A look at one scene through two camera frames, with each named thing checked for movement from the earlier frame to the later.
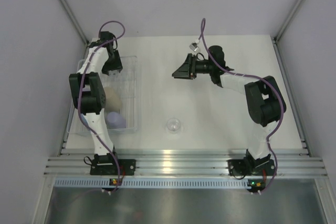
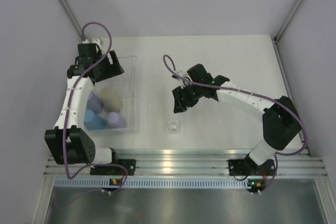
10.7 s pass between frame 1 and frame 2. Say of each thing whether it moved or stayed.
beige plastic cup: stayed
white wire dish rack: stayed
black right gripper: moved
